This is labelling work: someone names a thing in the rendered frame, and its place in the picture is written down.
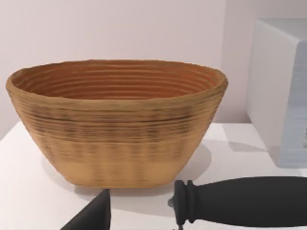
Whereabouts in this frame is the white microwave oven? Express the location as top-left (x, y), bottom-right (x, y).
top-left (245, 18), bottom-right (307, 168)

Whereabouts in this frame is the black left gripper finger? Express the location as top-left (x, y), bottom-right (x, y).
top-left (60, 189), bottom-right (111, 230)

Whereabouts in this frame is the brown woven basket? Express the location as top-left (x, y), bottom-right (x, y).
top-left (5, 59), bottom-right (229, 188)

